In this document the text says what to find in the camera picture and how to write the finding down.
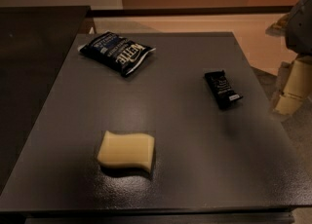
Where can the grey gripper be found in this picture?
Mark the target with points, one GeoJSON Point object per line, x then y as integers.
{"type": "Point", "coordinates": [300, 28]}

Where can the black rxbar chocolate bar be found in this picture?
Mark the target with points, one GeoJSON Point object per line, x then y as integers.
{"type": "Point", "coordinates": [223, 93]}

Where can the black Kettle chips bag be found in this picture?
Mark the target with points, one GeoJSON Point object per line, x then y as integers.
{"type": "Point", "coordinates": [118, 53]}

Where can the yellow sponge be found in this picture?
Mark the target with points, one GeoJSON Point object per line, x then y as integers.
{"type": "Point", "coordinates": [134, 150]}

